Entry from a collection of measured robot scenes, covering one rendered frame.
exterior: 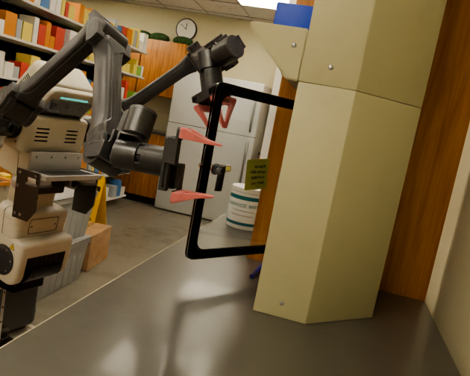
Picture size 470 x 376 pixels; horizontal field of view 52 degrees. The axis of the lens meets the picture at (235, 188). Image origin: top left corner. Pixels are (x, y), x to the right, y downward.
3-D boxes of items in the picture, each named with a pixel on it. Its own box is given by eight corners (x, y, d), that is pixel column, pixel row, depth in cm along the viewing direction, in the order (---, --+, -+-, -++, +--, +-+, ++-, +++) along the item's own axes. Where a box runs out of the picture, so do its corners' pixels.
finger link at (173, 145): (219, 133, 86) (169, 124, 88) (212, 172, 87) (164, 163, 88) (227, 134, 92) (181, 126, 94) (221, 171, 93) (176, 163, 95)
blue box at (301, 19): (314, 54, 120) (321, 17, 119) (312, 47, 111) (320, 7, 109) (275, 48, 122) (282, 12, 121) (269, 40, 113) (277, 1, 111)
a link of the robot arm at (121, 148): (113, 171, 96) (102, 159, 90) (123, 140, 98) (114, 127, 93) (145, 177, 94) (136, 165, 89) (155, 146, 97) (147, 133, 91)
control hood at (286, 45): (309, 95, 124) (318, 57, 123) (298, 80, 93) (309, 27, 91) (266, 89, 126) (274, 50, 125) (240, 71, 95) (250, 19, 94)
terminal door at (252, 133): (275, 252, 129) (305, 103, 123) (185, 260, 107) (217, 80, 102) (273, 251, 129) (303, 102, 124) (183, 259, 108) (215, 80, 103)
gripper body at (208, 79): (211, 107, 126) (208, 81, 127) (236, 94, 118) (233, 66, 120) (191, 104, 121) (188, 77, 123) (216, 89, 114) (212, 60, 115)
